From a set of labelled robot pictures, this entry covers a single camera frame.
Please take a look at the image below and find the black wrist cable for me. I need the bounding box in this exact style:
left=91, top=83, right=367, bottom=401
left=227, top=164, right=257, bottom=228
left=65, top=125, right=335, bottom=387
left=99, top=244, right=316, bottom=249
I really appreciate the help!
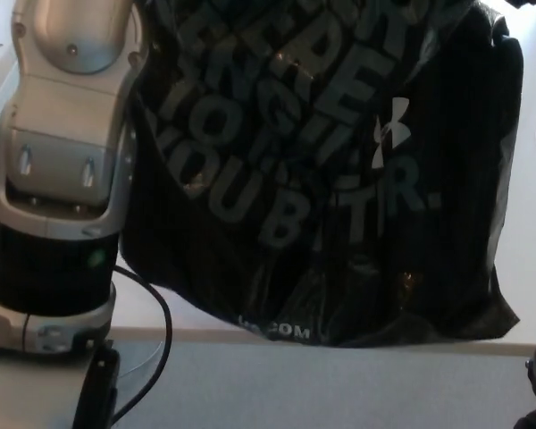
left=111, top=265, right=173, bottom=425

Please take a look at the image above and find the thin white cable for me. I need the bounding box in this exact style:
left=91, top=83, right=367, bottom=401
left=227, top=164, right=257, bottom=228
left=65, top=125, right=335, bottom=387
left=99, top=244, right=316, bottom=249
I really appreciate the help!
left=115, top=341, right=164, bottom=381

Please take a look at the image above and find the black Under Armour plastic bag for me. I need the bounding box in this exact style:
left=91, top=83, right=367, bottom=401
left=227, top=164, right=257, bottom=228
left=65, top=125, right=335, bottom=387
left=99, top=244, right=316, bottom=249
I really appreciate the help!
left=118, top=0, right=526, bottom=349

